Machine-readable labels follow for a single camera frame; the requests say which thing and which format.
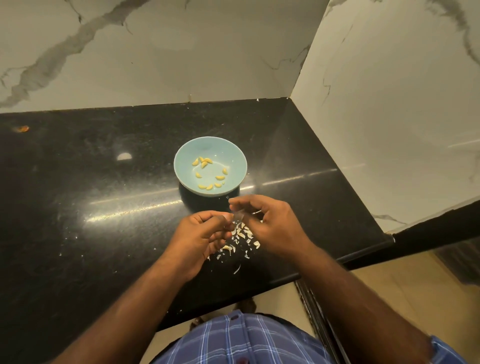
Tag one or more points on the black cabinet trim strip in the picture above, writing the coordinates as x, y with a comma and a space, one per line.
319, 326

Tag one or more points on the pile of garlic skins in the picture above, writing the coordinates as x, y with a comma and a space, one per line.
240, 241

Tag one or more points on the person's left forearm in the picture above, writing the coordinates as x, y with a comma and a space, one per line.
116, 326

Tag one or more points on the person's left hand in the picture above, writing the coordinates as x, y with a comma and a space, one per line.
191, 241

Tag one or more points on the light blue bowl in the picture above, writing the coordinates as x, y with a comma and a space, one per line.
234, 187

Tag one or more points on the person's right hand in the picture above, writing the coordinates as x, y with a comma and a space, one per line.
281, 225

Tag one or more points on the small orange scrap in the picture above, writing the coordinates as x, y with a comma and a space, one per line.
21, 129

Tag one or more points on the person's left foot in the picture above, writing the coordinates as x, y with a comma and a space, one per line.
198, 321

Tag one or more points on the blue plaid shirt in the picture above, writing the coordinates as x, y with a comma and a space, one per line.
240, 345

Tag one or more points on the person's right forearm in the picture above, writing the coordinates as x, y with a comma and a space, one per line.
364, 311

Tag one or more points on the cluster of peeled garlic cloves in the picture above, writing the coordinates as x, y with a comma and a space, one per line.
205, 161

